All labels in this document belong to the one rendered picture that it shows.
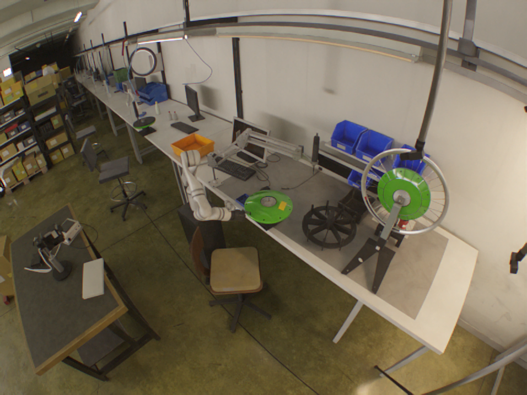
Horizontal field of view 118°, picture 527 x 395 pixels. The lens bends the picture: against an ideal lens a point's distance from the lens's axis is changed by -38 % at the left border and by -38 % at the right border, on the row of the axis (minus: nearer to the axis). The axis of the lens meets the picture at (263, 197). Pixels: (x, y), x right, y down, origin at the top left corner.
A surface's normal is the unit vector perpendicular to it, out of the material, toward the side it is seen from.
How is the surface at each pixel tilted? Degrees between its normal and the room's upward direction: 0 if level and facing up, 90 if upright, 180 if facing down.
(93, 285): 0
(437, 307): 0
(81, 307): 0
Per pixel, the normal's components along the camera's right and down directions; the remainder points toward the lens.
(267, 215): -0.06, -0.49
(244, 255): -0.03, -0.77
